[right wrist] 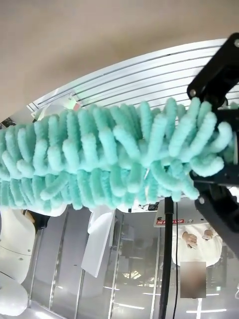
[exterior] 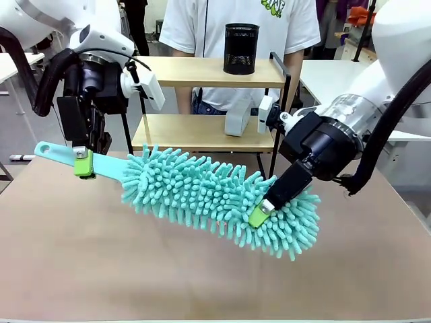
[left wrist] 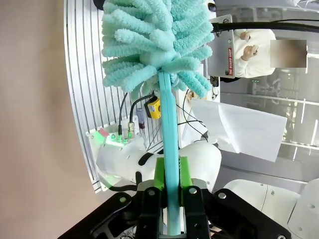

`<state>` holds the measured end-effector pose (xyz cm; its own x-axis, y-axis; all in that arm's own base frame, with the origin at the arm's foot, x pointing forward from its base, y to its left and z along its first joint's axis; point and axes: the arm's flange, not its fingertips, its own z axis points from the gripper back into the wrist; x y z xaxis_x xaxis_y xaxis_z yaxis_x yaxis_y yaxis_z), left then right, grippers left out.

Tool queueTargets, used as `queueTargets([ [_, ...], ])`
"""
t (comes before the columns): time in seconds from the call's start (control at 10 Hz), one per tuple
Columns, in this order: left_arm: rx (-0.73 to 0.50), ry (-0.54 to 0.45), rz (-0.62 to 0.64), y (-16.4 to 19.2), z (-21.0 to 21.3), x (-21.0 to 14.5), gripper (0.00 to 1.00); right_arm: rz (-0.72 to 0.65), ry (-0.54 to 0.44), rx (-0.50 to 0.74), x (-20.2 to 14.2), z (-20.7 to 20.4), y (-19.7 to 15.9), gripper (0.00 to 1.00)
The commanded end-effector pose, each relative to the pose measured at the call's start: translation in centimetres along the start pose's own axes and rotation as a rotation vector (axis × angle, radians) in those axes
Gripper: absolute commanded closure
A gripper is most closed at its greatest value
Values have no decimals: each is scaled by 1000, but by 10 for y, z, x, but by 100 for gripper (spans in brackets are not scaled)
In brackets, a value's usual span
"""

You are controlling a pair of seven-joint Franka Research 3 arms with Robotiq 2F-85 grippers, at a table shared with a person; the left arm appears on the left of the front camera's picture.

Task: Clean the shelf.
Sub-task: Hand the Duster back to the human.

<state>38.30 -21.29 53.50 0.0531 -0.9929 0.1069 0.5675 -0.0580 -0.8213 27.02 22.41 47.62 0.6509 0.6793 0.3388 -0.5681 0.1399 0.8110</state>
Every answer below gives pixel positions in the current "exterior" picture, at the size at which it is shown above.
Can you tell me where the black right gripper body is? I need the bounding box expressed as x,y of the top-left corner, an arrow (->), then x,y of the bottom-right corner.
278,110 -> 364,181

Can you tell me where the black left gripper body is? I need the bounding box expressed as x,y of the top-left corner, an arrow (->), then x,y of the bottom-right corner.
63,59 -> 130,116

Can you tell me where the teal microfibre duster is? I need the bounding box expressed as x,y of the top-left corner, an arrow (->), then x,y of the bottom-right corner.
34,141 -> 321,262

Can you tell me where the person's right forearm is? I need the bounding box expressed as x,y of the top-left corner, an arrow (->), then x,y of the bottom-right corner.
173,50 -> 196,115

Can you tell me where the person's left forearm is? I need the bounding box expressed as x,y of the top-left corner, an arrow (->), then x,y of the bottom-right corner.
282,50 -> 304,112

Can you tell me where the large white background table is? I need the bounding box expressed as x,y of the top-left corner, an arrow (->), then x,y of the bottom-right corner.
298,59 -> 431,142

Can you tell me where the bystander in black clothes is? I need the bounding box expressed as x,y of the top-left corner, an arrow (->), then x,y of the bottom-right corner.
117,0 -> 150,57

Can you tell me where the white plastic holder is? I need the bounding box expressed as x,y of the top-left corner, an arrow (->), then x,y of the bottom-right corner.
224,100 -> 252,138

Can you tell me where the small white background table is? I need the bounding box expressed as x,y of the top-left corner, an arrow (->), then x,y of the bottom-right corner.
0,52 -> 45,142

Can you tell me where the person in white t-shirt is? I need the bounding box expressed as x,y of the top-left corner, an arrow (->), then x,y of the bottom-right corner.
158,0 -> 321,115

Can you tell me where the bystander in purple top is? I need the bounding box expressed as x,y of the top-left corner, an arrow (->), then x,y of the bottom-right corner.
316,0 -> 353,61

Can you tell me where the black mesh pen holder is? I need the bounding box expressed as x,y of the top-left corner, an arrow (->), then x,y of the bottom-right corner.
223,22 -> 261,75

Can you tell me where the black stand pole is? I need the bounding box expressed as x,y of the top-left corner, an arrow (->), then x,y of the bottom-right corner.
350,0 -> 377,63

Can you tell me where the orange cloth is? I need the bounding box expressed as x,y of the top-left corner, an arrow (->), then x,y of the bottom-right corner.
347,5 -> 373,27

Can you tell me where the thin black camera cable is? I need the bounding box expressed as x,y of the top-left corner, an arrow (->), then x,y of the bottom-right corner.
80,50 -> 152,85

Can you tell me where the black left arm cable sleeve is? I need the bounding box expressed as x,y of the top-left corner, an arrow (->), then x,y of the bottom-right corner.
0,26 -> 80,117

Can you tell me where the black arm cable sleeve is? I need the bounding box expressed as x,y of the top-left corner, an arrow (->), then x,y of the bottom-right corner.
339,57 -> 431,198
0,26 -> 80,117

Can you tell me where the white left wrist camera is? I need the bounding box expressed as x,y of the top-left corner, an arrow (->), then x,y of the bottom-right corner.
120,71 -> 166,111

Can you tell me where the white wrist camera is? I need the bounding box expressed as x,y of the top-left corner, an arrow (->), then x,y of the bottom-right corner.
120,71 -> 166,111
257,96 -> 294,135

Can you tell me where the black right arm cable sleeve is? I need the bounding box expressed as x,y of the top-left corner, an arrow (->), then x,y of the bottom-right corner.
339,57 -> 431,198

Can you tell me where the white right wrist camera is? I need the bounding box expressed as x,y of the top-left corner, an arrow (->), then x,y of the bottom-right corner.
257,96 -> 294,135

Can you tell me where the wooden shelf with black frame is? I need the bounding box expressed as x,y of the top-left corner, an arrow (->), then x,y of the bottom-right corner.
125,52 -> 292,181

